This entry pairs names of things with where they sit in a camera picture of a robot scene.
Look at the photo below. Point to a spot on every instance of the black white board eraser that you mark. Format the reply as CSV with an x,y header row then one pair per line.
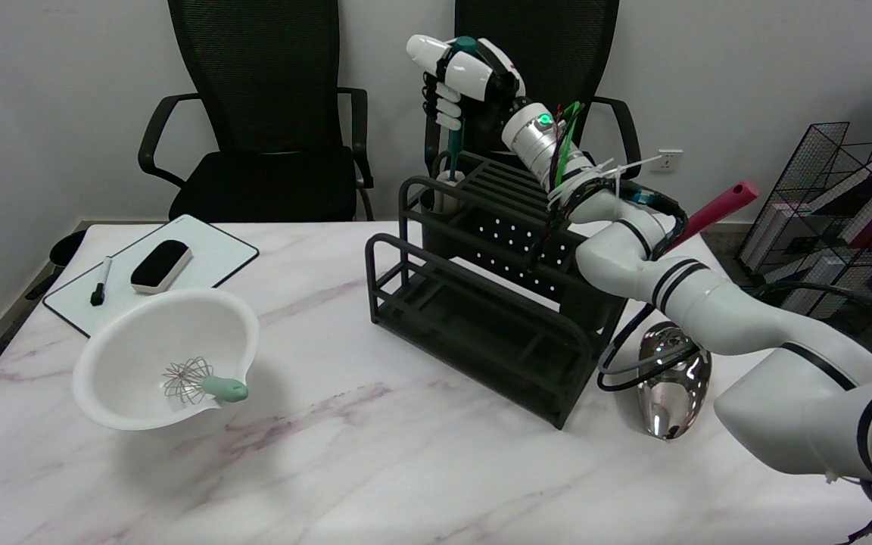
x,y
160,265

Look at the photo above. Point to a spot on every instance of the black kitchen storage rack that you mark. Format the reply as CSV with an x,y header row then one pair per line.
x,y
481,333

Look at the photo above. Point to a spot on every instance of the white plastic mixing bowl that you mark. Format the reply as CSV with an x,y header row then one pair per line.
x,y
141,341

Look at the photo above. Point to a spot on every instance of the shiny steel ladle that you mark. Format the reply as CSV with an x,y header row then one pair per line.
x,y
667,401

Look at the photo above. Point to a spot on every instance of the white leaning book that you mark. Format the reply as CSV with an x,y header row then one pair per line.
x,y
803,212

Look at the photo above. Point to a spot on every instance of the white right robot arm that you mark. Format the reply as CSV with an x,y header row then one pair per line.
x,y
746,318

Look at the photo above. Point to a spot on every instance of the black round floor object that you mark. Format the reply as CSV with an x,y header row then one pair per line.
x,y
65,250

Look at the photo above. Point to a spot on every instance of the white wall socket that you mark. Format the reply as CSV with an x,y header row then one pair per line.
x,y
669,160

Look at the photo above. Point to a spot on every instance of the blue sponge bottle brush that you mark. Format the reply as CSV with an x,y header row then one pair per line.
x,y
456,151

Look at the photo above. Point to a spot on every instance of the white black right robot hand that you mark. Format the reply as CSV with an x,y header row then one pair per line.
x,y
474,76

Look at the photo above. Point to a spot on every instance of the black whiteboard marker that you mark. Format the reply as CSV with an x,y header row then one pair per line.
x,y
101,284

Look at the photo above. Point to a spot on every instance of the small white whiteboard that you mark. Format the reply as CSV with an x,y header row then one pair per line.
x,y
213,253

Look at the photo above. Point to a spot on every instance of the black mesh office chair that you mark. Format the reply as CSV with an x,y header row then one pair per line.
x,y
549,45
262,91

